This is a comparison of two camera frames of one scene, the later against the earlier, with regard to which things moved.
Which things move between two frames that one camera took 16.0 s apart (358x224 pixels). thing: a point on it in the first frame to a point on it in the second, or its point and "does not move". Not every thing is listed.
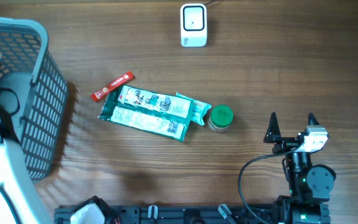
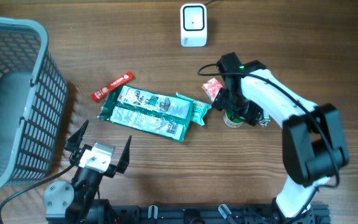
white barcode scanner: (193, 25) does not move
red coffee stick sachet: (119, 82) does not move
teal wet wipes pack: (199, 110) does not move
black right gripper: (273, 135) to (251, 112)
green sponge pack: (150, 111) does not move
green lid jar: (221, 117) to (231, 120)
